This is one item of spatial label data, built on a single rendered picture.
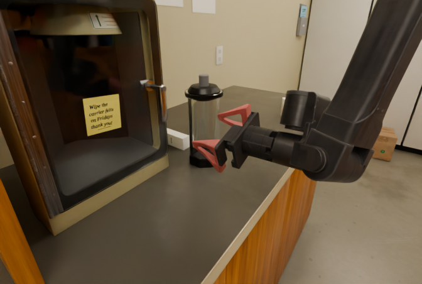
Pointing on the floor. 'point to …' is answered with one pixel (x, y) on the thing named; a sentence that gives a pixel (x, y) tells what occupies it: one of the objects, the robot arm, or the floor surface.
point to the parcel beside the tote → (385, 144)
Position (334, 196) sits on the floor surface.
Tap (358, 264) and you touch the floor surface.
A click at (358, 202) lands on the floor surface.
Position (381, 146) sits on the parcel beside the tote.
